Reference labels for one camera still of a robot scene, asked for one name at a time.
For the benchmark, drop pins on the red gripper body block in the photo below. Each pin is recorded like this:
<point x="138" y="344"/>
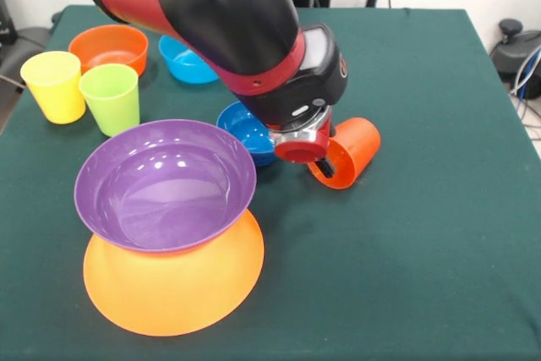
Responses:
<point x="304" y="151"/>

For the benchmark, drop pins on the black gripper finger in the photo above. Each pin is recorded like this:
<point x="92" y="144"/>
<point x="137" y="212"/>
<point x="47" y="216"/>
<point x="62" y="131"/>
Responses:
<point x="326" y="168"/>

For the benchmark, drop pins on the red plastic cup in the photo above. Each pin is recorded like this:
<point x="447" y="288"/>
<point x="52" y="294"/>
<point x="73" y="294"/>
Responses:
<point x="355" y="149"/>

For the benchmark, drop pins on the dark blue plastic bowl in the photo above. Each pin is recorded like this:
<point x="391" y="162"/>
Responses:
<point x="245" y="128"/>

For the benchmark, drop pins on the purple plastic bowl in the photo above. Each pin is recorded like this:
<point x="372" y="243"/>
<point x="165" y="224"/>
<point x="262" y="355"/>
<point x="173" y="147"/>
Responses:
<point x="165" y="192"/>

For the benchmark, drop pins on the large yellow plastic bowl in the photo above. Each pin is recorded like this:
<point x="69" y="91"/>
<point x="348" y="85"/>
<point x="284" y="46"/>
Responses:
<point x="177" y="289"/>

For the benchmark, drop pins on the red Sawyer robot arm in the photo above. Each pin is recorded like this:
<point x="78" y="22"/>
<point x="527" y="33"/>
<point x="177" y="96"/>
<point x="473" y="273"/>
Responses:
<point x="220" y="31"/>

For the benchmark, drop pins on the dark green tablecloth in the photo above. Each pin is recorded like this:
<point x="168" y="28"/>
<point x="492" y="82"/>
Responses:
<point x="422" y="209"/>

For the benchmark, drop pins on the light blue plastic bowl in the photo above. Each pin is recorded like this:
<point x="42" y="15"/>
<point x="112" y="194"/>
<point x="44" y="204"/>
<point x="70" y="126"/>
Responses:
<point x="186" y="65"/>

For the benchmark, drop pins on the green plastic cup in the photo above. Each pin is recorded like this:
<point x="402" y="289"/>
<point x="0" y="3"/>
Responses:
<point x="112" y="103"/>

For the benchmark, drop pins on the orange-red plastic bowl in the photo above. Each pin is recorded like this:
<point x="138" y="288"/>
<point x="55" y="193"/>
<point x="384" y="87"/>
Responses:
<point x="110" y="46"/>

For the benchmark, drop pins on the yellow plastic cup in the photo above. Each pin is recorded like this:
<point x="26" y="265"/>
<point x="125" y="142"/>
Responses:
<point x="55" y="90"/>

